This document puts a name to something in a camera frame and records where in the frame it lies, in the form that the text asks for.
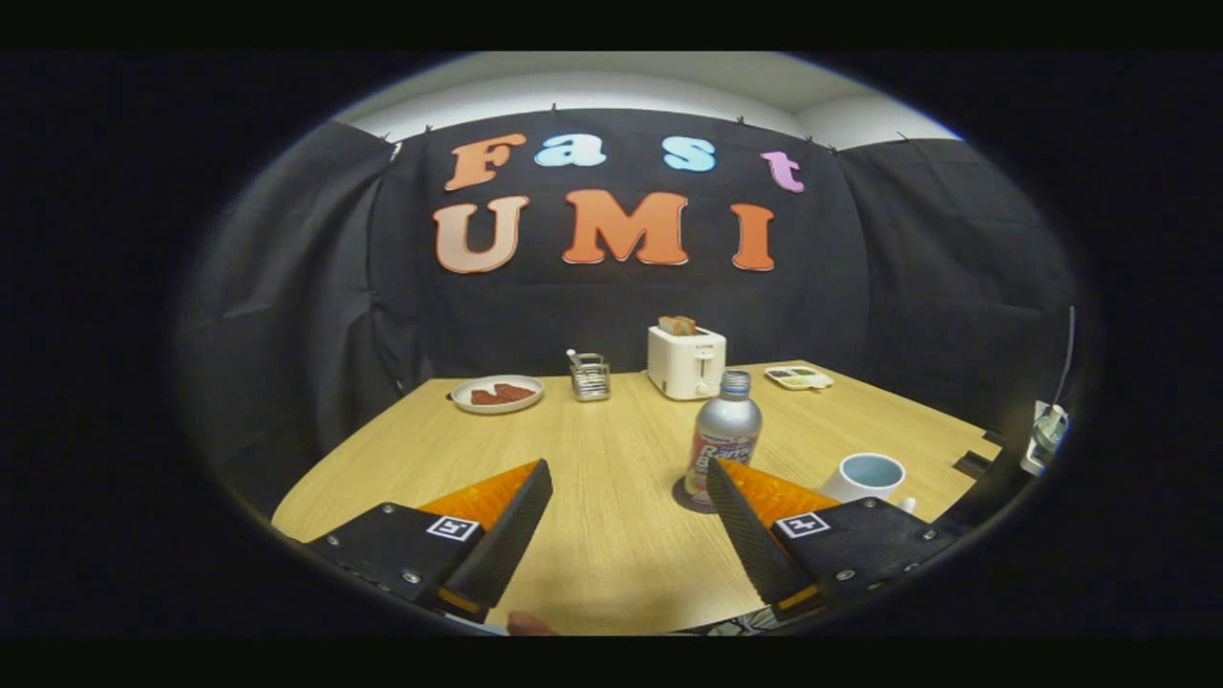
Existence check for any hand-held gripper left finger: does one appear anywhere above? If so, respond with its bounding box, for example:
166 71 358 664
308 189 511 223
306 459 554 624

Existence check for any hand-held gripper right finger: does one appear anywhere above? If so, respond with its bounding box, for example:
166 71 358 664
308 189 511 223
706 457 959 622

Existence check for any dark round coaster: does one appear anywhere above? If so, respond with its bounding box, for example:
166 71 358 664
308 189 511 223
672 475 719 515

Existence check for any silver juice bottle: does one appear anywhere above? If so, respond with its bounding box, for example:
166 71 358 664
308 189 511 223
683 370 763 505

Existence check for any white cup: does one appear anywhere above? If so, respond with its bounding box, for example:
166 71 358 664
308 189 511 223
820 452 916 514

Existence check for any wooden table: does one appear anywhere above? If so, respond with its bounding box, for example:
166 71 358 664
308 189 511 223
272 360 1002 636

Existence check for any white plate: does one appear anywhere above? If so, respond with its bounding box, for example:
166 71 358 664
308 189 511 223
449 375 545 415

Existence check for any small white tray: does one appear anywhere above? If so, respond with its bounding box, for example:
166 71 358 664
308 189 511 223
764 365 834 391

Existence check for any white toaster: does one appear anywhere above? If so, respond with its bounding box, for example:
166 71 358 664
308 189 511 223
647 326 727 401

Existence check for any black backdrop cloth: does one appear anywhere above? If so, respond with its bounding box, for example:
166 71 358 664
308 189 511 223
177 108 1081 498

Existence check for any white device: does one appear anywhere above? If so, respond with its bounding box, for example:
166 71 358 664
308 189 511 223
1019 401 1071 477

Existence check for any wire mesh holder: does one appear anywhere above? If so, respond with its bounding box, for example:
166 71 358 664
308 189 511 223
570 354 612 402

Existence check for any thin grey cable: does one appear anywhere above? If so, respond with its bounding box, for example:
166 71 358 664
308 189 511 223
1051 306 1077 412

